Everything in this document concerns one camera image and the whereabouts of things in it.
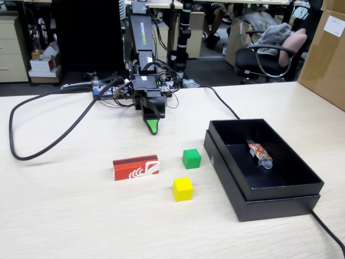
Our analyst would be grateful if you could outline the robot controller circuit board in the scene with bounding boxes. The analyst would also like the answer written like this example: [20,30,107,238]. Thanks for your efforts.
[92,81,173,101]

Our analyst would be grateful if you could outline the grey cloth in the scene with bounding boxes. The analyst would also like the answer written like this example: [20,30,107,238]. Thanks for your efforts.
[254,23,293,56]

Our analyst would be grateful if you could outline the thick black power cable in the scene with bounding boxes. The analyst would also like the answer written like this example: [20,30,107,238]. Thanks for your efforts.
[199,85,345,253]

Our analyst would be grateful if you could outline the large brown cardboard box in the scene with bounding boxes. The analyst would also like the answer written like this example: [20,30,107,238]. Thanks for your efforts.
[298,9,345,112]

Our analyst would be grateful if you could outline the open white carton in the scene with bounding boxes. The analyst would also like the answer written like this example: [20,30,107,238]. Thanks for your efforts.
[40,40,60,59]

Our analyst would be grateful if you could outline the beige drawer cabinet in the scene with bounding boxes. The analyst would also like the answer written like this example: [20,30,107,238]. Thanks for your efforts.
[0,16,29,83]

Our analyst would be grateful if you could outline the flat white carton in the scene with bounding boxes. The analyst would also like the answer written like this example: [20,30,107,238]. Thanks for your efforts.
[28,66,62,79]

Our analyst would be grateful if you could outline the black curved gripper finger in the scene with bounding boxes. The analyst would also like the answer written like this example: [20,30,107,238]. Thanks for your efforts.
[145,96,168,120]

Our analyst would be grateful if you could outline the thin black servo wires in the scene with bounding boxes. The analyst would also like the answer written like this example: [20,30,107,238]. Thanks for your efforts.
[113,13,182,110]

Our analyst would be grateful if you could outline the patterned USB stick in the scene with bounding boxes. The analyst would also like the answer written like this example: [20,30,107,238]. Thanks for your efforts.
[246,139,273,170]

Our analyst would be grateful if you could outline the green wooden cube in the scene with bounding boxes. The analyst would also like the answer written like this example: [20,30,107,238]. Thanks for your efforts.
[182,148,202,170]

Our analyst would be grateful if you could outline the thick black camera cable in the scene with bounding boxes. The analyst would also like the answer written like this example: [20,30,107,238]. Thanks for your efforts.
[9,77,123,162]

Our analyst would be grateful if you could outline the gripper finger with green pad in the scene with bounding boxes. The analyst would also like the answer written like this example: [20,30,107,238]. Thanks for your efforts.
[141,104,162,136]

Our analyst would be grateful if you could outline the black office chair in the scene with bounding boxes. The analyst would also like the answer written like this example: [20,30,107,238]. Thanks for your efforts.
[234,26,308,83]

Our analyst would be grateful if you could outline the black jointed pole white rings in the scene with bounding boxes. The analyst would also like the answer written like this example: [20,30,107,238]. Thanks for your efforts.
[172,0,194,87]

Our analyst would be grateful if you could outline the white carton red side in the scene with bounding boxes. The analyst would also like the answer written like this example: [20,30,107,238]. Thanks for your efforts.
[29,57,59,73]

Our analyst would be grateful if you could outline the clear plastic bag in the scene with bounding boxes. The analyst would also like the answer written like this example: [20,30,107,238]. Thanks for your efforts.
[242,12,279,28]

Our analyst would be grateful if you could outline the pink cushion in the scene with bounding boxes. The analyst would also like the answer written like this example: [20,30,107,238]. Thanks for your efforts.
[277,28,308,67]

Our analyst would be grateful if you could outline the beige desk cabinet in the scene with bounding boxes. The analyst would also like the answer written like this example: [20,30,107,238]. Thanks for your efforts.
[150,12,206,59]

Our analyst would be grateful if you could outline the yellow wooden cube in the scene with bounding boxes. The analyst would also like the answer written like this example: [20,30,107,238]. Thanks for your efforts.
[172,177,194,202]

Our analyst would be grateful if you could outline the black open box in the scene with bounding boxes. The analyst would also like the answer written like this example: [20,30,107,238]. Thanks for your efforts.
[203,129,321,222]
[209,118,325,202]

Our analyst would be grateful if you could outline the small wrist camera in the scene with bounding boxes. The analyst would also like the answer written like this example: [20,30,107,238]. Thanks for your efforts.
[113,82,135,100]

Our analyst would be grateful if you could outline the black monitor back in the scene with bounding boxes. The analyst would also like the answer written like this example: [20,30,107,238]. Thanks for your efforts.
[52,0,126,74]

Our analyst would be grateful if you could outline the seated person dark legs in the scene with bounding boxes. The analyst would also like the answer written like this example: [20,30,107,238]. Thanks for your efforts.
[201,2,234,50]

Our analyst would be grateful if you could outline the red orange carton box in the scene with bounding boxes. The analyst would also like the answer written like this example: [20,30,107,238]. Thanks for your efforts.
[112,154,160,181]

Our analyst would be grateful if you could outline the small brown cardboard box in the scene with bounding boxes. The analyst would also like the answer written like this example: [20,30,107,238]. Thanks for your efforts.
[320,0,345,11]

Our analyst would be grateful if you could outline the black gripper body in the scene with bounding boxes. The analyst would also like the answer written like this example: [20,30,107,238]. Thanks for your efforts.
[132,76,163,109]

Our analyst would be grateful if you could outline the white shipping label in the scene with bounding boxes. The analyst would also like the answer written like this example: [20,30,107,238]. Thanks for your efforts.
[323,15,345,38]

